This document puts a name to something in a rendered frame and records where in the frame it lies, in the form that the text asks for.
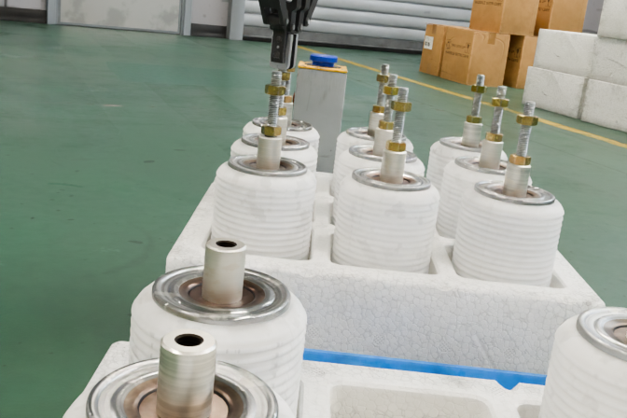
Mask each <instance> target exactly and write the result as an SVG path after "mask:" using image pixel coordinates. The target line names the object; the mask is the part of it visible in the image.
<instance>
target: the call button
mask: <svg viewBox="0 0 627 418"><path fill-rule="evenodd" d="M310 60H312V61H313V63H312V64H313V65H319V66H327V67H334V63H337V62H338V57H337V56H333V55H327V54H319V53H312V54H311V55H310Z"/></svg>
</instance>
